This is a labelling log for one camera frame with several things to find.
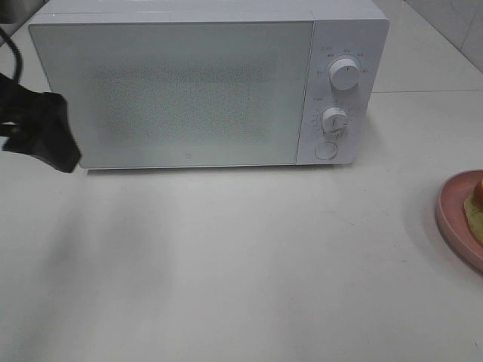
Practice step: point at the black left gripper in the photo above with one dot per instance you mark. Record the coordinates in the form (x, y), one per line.
(37, 124)

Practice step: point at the white microwave door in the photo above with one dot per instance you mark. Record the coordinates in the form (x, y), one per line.
(179, 95)

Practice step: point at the white round door button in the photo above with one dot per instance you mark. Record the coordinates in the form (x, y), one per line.
(326, 151)

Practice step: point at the white microwave knob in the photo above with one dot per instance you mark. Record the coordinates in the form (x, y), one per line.
(344, 73)
(334, 119)

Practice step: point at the pink round plate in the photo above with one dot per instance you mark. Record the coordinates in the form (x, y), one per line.
(451, 219)

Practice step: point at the white bread sandwich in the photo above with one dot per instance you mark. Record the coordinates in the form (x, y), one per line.
(473, 210)

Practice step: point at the white microwave oven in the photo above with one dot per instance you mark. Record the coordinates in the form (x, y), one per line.
(355, 29)

